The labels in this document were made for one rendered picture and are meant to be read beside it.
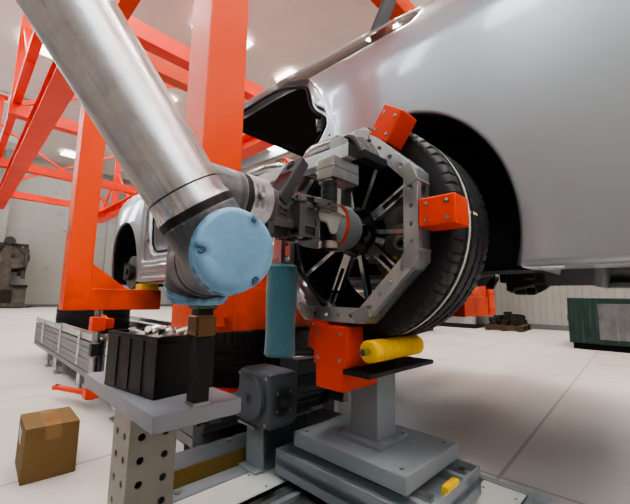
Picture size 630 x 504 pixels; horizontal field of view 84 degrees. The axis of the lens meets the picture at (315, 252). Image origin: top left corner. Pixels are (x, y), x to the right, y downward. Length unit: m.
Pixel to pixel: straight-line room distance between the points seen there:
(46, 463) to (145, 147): 1.44
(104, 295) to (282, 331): 2.28
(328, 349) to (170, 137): 0.75
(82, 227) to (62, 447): 1.80
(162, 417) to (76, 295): 2.45
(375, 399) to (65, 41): 1.03
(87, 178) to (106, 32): 2.79
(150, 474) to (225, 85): 1.22
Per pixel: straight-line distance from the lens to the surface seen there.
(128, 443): 0.90
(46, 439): 1.69
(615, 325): 6.28
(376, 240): 1.07
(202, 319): 0.68
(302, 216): 0.65
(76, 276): 3.09
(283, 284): 0.99
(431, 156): 1.00
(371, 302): 0.92
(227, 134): 1.40
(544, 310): 10.07
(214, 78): 1.47
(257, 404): 1.21
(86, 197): 3.17
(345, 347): 0.97
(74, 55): 0.45
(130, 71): 0.43
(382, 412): 1.17
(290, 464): 1.25
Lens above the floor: 0.65
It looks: 7 degrees up
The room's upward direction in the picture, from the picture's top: 1 degrees clockwise
